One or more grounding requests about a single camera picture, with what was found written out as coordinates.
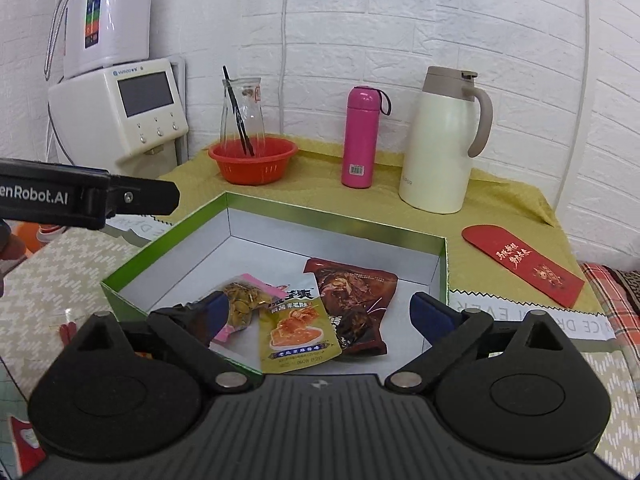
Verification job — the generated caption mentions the orange plastic stool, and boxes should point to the orange plastic stool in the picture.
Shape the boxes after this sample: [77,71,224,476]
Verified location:
[14,222,72,257]

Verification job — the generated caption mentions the cream thermos jug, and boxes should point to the cream thermos jug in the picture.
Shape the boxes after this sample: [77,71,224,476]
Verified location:
[398,65,494,215]

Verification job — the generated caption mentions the white wall cable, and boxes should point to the white wall cable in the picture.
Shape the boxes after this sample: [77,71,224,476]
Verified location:
[278,0,293,137]

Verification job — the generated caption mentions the white water purifier unit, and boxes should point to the white water purifier unit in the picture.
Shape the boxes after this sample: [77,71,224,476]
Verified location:
[62,0,154,80]

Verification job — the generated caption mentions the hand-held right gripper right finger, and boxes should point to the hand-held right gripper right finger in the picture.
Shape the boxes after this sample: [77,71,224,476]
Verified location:
[384,291,577,394]

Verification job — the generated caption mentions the green cardboard box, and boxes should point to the green cardboard box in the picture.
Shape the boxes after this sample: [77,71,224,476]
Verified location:
[100,191,450,377]

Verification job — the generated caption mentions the pink seed snack packet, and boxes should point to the pink seed snack packet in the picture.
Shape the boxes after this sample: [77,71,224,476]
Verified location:
[210,273,289,346]

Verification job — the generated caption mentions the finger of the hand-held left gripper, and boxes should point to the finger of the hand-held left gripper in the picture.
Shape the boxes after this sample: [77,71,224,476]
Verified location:
[106,174,181,219]

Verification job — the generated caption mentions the plaid cloth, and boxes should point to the plaid cloth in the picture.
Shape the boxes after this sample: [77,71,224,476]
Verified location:
[579,262,640,313]

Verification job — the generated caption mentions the grey zigzag patterned mat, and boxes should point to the grey zigzag patterned mat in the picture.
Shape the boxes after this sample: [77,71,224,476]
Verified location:
[0,230,640,466]

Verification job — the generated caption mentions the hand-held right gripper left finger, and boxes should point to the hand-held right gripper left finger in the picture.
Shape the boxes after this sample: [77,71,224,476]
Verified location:
[69,290,262,395]

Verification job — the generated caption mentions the pink thermos bottle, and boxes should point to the pink thermos bottle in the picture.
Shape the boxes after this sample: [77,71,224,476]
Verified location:
[341,86,393,190]

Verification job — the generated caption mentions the grey purifier cables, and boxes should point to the grey purifier cables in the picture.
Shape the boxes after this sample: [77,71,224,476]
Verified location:
[44,0,72,82]

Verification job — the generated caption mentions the white dispenser with screen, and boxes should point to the white dispenser with screen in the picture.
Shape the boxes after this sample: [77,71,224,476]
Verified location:
[47,57,191,177]

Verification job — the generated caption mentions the black chopsticks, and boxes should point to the black chopsticks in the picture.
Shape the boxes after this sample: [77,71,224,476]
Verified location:
[222,65,256,157]

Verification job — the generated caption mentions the dark brown snack packet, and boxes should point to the dark brown snack packet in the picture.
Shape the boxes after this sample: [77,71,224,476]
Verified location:
[303,257,399,357]

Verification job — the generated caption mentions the red plastic basket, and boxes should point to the red plastic basket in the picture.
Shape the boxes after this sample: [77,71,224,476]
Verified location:
[207,134,300,186]

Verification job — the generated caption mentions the red envelope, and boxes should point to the red envelope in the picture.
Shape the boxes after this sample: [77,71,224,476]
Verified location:
[460,223,586,310]

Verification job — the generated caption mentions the yellow-green snack packet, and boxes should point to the yellow-green snack packet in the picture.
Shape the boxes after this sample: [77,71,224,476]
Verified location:
[258,273,343,375]

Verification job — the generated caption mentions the clear glass carafe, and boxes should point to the clear glass carafe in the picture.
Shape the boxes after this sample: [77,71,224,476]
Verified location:
[219,77,264,157]

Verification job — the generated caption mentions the yellow-green tablecloth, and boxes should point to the yellow-green tablecloth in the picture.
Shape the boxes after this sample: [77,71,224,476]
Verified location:
[106,146,619,344]

